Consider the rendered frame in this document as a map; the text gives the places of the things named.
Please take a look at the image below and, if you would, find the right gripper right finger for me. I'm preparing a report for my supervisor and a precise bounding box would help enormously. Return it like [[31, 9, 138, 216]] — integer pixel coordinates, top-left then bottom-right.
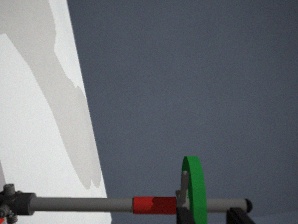
[[226, 207, 255, 224]]

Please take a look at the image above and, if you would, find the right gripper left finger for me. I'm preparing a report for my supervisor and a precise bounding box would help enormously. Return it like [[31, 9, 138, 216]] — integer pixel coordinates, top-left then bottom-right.
[[176, 207, 196, 224]]

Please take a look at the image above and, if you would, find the grey flat board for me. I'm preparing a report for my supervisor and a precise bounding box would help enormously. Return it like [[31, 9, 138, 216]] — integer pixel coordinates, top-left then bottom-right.
[[0, 161, 7, 224]]

